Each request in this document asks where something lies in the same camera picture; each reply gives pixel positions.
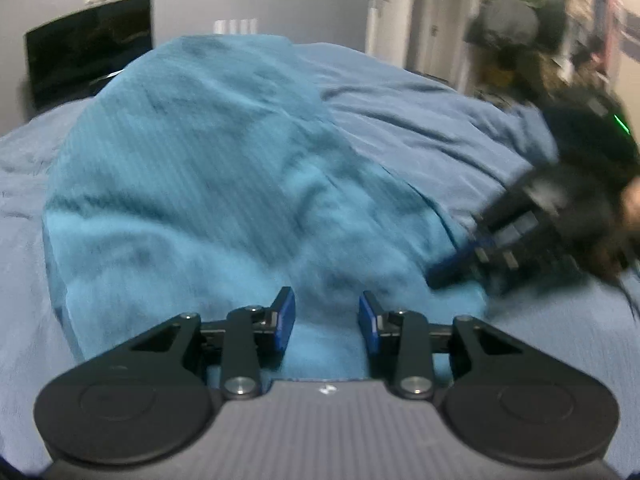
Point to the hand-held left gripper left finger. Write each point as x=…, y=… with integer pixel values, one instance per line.
x=242, y=350

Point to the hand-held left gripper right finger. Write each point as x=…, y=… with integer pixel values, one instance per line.
x=412, y=350

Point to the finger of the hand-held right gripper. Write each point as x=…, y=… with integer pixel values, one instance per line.
x=500, y=212
x=465, y=265

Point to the teal ribbed garment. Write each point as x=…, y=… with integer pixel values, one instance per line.
x=210, y=175

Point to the hanging clothes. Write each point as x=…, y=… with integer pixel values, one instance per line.
x=590, y=15

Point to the person's right hand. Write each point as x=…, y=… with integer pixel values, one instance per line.
x=607, y=252

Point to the blue bed duvet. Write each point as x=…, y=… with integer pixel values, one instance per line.
x=425, y=120

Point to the grey hanging bag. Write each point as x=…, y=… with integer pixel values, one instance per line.
x=505, y=22

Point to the white door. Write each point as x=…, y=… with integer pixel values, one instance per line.
x=440, y=25
x=387, y=10

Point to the black television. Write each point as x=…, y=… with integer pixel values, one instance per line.
x=90, y=55

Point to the white wall switch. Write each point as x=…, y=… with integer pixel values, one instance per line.
x=235, y=26

